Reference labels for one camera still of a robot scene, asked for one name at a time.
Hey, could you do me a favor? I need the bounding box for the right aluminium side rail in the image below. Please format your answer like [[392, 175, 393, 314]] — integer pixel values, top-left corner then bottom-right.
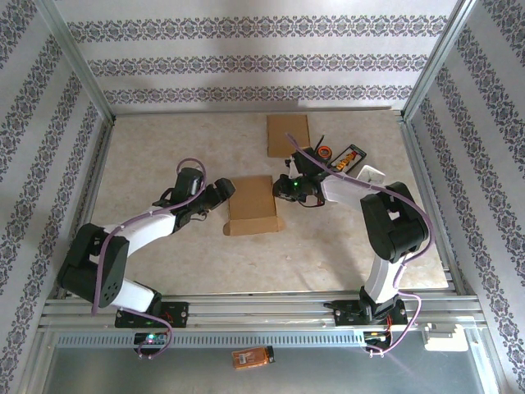
[[395, 110, 479, 296]]

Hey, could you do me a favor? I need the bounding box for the grey slotted cable duct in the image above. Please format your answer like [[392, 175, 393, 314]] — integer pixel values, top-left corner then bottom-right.
[[55, 331, 366, 346]]

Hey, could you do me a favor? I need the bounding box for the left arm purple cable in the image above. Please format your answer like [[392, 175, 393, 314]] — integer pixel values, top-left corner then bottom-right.
[[90, 158, 207, 360]]

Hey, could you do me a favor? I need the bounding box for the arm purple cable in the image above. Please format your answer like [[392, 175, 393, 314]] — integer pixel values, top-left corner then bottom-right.
[[90, 158, 207, 360], [285, 131, 435, 357]]

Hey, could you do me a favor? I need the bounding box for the aluminium rail along wall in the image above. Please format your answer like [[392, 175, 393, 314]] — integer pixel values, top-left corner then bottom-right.
[[112, 107, 405, 117]]

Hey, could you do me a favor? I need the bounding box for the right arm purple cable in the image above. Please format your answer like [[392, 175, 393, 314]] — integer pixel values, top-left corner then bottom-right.
[[285, 131, 435, 357]]

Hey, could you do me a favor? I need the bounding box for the orange black tape measure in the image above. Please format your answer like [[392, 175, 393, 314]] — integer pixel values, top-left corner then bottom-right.
[[313, 134, 333, 160]]

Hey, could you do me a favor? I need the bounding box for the white square clock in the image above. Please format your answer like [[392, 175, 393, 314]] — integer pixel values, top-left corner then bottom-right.
[[355, 163, 388, 186]]

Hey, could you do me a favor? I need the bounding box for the aluminium mounting rail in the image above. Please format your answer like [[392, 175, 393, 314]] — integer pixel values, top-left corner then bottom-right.
[[39, 293, 487, 329]]

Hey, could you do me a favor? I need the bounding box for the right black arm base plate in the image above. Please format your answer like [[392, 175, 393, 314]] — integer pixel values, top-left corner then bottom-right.
[[323, 299, 409, 328]]

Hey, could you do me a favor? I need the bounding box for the aluminium side rail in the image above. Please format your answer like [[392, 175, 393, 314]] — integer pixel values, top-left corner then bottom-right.
[[395, 110, 479, 296], [57, 118, 116, 299]]

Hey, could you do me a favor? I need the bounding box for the brown cardboard box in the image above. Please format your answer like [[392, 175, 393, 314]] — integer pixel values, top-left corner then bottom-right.
[[266, 114, 311, 158], [222, 175, 286, 237]]

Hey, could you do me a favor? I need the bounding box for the aluminium frame post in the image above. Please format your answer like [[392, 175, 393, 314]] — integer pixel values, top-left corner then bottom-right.
[[401, 0, 482, 121], [34, 0, 115, 122]]

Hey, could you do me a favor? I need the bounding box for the left small circuit board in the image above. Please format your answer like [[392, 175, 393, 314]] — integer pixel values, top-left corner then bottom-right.
[[134, 332, 168, 346]]

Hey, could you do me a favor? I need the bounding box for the grey metal sheet panel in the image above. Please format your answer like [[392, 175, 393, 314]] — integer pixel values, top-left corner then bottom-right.
[[36, 344, 495, 394]]

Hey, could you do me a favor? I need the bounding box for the right aluminium frame post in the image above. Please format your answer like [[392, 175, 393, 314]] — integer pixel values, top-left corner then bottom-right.
[[401, 0, 482, 121]]

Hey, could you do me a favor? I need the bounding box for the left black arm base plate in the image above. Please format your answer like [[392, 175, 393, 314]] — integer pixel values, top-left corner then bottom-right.
[[114, 301, 190, 329]]

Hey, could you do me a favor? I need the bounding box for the left aluminium frame post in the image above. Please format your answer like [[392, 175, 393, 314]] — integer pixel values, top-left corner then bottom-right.
[[34, 0, 115, 122]]

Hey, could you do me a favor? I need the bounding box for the left aluminium side rail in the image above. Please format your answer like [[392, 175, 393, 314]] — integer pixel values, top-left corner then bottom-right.
[[57, 118, 116, 299]]

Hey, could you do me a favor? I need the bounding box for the orange device on rail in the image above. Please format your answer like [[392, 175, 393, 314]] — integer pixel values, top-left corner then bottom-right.
[[231, 346, 275, 373]]

